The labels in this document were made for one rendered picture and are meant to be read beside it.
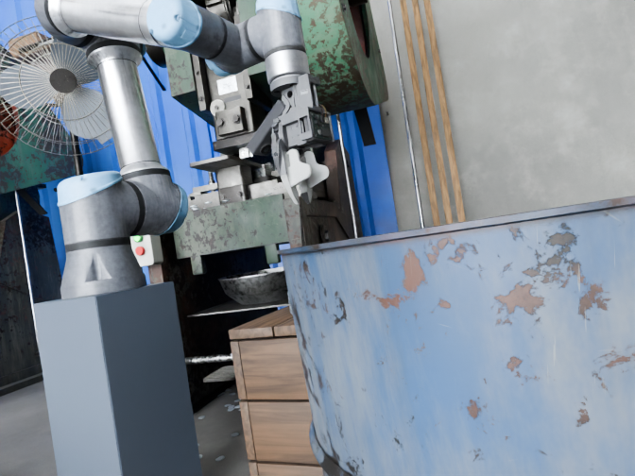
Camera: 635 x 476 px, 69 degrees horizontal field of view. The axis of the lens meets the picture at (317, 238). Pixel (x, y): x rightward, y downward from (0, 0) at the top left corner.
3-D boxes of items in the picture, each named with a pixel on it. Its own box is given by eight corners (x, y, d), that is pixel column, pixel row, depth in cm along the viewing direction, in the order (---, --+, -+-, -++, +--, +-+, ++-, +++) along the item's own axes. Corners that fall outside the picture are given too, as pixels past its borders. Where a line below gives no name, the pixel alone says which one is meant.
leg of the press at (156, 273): (181, 424, 141) (138, 133, 142) (150, 425, 144) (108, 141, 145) (286, 346, 229) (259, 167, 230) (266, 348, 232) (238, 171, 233)
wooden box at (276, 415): (474, 547, 68) (438, 314, 68) (255, 520, 83) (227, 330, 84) (489, 430, 105) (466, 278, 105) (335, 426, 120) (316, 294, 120)
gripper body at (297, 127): (312, 141, 75) (300, 68, 75) (271, 154, 80) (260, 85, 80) (335, 144, 81) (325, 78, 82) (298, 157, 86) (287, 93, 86)
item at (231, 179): (235, 197, 135) (228, 152, 136) (194, 206, 139) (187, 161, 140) (267, 201, 159) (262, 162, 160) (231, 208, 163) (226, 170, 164)
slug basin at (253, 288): (299, 301, 145) (294, 269, 145) (203, 312, 154) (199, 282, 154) (327, 286, 177) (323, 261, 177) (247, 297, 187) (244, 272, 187)
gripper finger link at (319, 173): (329, 198, 80) (317, 146, 80) (302, 205, 84) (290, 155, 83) (338, 196, 83) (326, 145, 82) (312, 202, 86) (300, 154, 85)
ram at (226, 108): (248, 128, 152) (235, 40, 152) (209, 138, 156) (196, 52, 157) (269, 137, 169) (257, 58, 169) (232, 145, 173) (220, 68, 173)
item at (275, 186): (300, 193, 145) (298, 174, 145) (178, 216, 158) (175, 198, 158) (326, 197, 174) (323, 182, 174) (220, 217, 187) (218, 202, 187)
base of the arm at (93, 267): (96, 295, 79) (88, 238, 79) (43, 301, 86) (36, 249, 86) (163, 282, 93) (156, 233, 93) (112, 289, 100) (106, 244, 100)
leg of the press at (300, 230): (351, 416, 125) (301, 91, 127) (312, 418, 129) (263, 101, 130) (393, 336, 214) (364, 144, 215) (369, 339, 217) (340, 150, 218)
